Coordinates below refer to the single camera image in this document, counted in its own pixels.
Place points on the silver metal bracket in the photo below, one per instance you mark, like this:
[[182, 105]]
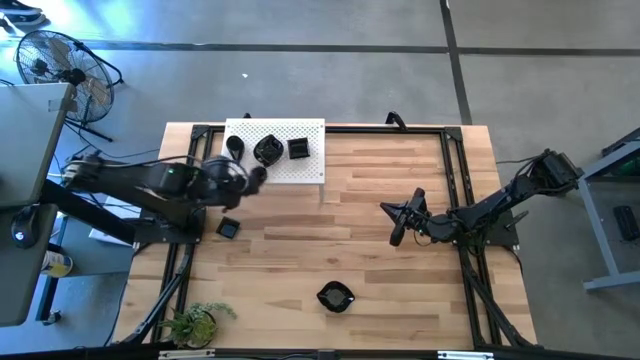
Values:
[[187, 354], [465, 355]]

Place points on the person's shoe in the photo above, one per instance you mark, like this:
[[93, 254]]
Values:
[[22, 19], [20, 7]]

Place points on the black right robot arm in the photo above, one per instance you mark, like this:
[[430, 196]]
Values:
[[500, 200]]

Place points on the black aluminium table frame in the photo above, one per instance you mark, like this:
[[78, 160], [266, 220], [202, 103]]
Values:
[[390, 130]]

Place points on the grey desk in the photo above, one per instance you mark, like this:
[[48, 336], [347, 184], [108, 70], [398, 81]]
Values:
[[25, 130]]

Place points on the grey metal table frame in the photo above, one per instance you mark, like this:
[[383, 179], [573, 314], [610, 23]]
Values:
[[597, 225]]

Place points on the white perforated metal shelf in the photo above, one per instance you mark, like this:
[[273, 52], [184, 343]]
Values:
[[300, 170]]

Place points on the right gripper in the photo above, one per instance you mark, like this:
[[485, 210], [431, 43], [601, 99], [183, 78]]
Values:
[[420, 222]]

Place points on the black round LED device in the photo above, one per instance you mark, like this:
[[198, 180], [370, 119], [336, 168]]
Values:
[[27, 225]]

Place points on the black floor fan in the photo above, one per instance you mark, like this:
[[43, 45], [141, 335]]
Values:
[[72, 76]]

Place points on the green potted plant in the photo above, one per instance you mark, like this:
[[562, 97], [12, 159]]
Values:
[[192, 327]]

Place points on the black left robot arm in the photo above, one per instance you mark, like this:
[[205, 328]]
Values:
[[150, 180]]

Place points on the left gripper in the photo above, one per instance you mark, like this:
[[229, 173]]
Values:
[[225, 182]]

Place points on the yellow white can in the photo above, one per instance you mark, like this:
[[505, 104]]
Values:
[[57, 265]]

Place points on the black box device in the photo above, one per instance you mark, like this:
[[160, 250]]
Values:
[[626, 222]]

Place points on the black teardrop mini plate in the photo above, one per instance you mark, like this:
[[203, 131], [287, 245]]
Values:
[[235, 146]]

